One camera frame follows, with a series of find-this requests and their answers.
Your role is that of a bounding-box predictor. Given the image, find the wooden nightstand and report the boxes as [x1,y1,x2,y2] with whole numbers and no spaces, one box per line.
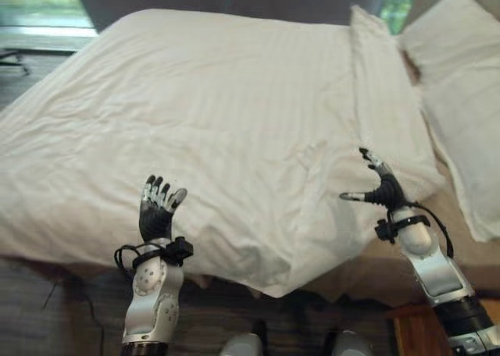
[386,296,500,356]

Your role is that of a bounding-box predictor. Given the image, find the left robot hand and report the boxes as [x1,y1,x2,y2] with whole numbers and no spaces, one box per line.
[137,174,188,243]

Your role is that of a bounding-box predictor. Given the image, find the white striped duvet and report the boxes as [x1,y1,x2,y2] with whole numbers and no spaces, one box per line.
[0,5,446,299]

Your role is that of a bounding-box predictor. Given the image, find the right silver robot leg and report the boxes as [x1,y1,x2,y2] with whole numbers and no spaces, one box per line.
[331,329,375,356]

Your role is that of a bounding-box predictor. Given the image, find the dark metal chair frame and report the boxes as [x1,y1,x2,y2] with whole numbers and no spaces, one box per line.
[0,47,76,76]

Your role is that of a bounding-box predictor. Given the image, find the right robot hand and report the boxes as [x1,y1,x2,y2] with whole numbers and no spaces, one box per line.
[339,147,409,210]

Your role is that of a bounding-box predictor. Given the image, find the silver robot leg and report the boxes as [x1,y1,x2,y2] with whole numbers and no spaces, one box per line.
[331,329,375,356]
[220,332,263,356]

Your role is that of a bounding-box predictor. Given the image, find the left silver robot leg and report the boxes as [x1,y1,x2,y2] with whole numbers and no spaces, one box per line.
[220,332,263,356]

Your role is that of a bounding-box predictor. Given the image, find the large white pillow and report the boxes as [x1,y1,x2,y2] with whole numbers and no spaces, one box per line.
[416,71,500,243]

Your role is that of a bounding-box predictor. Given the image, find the beige mattress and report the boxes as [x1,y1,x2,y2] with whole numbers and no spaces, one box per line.
[195,158,500,307]

